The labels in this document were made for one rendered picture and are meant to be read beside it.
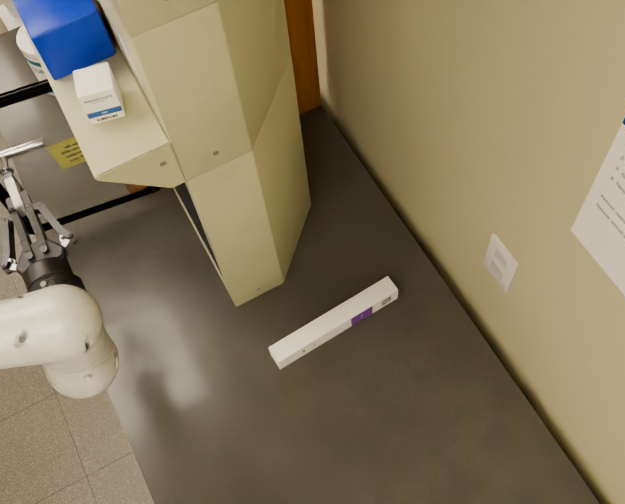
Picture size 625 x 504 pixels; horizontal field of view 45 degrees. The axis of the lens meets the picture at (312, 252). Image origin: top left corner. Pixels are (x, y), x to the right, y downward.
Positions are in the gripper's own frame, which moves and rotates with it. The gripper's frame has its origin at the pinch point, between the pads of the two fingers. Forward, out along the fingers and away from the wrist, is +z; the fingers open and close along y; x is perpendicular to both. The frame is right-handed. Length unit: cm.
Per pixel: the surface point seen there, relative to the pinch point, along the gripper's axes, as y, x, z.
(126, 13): -26, -47, -22
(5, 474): 57, 128, 8
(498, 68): -69, -27, -37
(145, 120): -24.3, -23.4, -16.7
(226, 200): -31.0, -4.2, -22.0
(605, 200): -69, -26, -60
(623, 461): -70, 21, -84
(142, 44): -27, -42, -22
